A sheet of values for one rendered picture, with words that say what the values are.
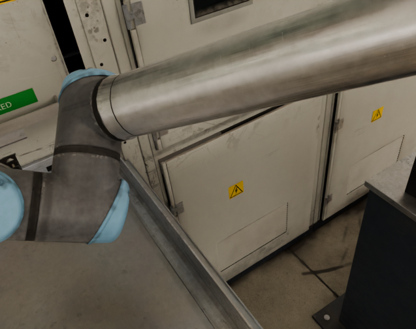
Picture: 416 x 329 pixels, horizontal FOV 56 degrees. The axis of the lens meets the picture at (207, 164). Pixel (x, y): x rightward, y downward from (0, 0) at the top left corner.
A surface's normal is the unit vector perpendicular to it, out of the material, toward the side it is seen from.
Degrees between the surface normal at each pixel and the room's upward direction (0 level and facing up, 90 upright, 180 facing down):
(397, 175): 0
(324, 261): 0
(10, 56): 90
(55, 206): 50
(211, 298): 0
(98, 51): 90
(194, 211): 90
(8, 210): 57
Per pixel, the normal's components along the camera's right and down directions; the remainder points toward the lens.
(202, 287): -0.10, -0.76
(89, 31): 0.53, 0.51
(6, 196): 0.33, 0.06
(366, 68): -0.25, 0.77
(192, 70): -0.55, -0.19
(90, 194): 0.48, -0.22
